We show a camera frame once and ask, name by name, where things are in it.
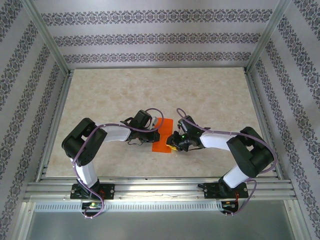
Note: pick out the aluminium frame post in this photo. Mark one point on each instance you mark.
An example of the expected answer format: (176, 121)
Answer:
(269, 32)
(46, 35)

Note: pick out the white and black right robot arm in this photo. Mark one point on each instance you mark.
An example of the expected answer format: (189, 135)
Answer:
(215, 141)

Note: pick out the aluminium side rail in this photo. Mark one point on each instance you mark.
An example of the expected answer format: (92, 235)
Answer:
(262, 125)
(55, 125)

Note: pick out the grey metal panel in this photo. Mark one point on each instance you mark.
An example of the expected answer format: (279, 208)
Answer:
(160, 226)

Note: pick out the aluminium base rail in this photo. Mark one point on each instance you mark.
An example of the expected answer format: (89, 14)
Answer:
(162, 188)

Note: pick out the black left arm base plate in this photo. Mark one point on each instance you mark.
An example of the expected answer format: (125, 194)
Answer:
(108, 191)

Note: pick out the small controller board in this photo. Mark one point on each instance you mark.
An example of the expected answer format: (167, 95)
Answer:
(228, 206)
(92, 205)

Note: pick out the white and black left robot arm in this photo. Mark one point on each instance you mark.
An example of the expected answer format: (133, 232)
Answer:
(117, 133)

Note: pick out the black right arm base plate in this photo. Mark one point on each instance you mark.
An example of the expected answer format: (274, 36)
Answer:
(211, 192)

